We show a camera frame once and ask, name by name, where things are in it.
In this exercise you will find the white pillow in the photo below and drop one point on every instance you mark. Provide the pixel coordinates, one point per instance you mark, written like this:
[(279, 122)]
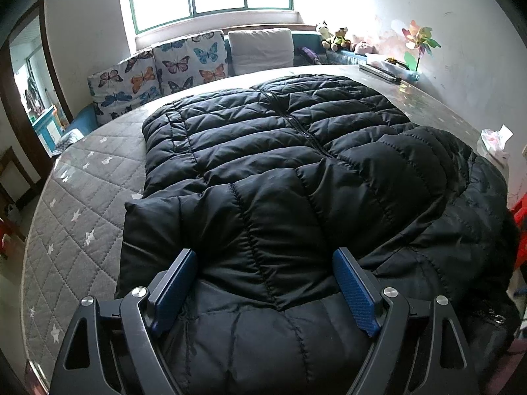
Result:
[(259, 51)]

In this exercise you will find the butterfly print cushion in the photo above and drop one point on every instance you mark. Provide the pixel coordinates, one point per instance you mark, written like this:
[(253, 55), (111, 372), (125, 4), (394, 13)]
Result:
[(189, 61), (123, 86)]

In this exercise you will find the teal cabinet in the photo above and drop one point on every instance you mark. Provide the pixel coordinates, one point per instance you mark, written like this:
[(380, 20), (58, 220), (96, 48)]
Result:
[(45, 125)]

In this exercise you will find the hanging clothes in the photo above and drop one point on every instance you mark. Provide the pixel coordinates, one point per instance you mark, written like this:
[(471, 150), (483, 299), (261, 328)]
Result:
[(33, 92)]

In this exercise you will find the black puffer jacket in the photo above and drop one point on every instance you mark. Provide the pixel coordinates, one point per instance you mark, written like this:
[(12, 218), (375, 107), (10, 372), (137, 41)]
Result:
[(288, 164)]

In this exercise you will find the blue sofa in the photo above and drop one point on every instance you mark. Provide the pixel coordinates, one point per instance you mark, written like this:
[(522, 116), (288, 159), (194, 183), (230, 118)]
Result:
[(80, 119)]

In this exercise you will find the panda plush toy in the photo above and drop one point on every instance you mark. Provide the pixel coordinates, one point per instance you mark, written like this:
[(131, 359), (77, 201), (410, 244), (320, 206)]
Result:
[(324, 31)]

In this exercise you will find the red plastic stool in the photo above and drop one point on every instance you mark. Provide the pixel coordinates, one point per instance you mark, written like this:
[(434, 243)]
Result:
[(519, 234)]

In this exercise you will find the purple folded umbrella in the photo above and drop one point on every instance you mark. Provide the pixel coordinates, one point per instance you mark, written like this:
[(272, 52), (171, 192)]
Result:
[(308, 54)]

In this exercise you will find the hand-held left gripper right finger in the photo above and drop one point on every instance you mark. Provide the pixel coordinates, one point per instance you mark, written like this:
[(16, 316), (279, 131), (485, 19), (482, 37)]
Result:
[(356, 292)]

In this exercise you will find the pink pig plush toy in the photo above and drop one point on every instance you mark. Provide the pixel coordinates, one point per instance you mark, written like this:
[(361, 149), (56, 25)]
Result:
[(362, 47)]

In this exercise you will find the brown door frame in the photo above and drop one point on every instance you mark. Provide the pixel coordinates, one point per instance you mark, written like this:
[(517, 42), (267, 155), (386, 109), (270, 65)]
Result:
[(53, 70)]

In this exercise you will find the crumpled plastic bag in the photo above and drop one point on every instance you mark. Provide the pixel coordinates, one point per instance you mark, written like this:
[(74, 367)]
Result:
[(496, 142)]

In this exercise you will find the brown bear plush toy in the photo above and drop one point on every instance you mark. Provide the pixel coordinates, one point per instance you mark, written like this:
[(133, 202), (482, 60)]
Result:
[(339, 39)]

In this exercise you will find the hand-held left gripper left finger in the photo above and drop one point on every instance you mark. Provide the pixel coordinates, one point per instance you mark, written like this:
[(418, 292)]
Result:
[(177, 292)]

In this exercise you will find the small yellow brown trinket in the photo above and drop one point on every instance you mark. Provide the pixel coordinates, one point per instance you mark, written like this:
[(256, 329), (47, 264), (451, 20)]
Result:
[(392, 60)]

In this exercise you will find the colourful pinwheel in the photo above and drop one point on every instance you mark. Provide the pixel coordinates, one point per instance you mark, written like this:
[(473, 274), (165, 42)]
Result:
[(420, 39)]

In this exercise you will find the grey quilted star table cover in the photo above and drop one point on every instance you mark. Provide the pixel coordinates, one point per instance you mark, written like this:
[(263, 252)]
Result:
[(74, 214)]

